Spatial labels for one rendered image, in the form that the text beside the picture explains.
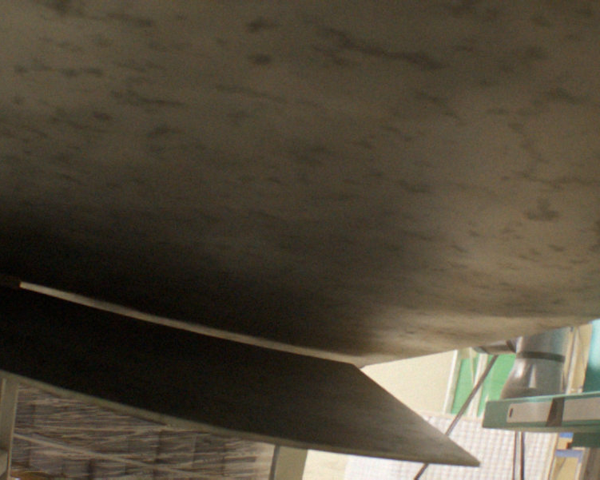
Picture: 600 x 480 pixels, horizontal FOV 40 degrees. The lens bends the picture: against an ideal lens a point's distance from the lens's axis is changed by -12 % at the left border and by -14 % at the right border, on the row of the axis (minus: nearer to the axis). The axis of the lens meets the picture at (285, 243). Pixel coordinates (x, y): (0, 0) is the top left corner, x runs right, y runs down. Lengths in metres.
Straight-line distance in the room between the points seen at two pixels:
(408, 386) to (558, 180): 10.92
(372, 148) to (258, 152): 0.05
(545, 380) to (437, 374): 9.68
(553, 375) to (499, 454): 5.04
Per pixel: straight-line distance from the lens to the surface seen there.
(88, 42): 0.27
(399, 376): 11.19
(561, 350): 1.75
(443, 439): 0.69
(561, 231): 0.39
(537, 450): 6.92
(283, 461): 1.24
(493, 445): 6.72
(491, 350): 1.85
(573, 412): 1.46
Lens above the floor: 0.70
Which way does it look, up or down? 12 degrees up
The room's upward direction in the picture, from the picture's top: 10 degrees clockwise
